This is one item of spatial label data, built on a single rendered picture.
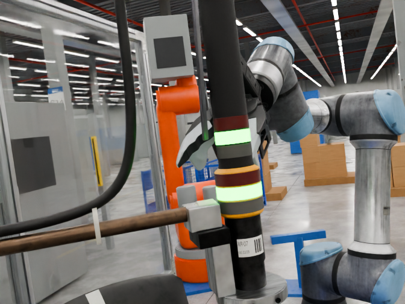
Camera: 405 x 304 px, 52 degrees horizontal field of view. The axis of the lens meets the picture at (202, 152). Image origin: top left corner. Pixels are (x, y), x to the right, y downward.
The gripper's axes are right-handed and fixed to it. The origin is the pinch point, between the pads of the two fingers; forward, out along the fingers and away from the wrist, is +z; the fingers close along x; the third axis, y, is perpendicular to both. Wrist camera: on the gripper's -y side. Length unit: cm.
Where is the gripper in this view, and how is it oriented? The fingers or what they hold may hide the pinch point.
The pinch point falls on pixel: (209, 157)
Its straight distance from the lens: 55.0
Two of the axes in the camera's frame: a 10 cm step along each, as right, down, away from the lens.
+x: -8.9, 0.1, 4.6
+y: 2.9, 7.9, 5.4
